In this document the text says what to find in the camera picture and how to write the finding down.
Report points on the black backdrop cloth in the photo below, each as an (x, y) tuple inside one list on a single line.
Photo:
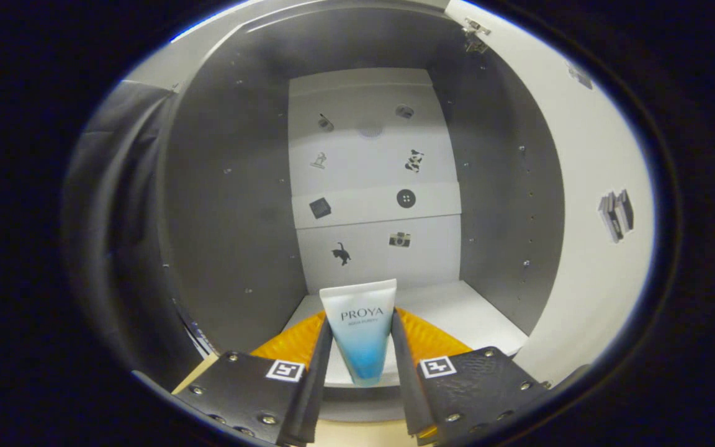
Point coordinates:
[(121, 217)]

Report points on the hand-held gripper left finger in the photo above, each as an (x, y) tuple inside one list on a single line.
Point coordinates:
[(311, 397)]

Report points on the dark grey cabinet body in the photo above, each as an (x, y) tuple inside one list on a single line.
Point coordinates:
[(227, 217)]

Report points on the white blue cosmetic tube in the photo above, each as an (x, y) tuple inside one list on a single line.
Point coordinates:
[(360, 335)]

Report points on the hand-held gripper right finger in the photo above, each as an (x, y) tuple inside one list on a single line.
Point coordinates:
[(410, 391)]

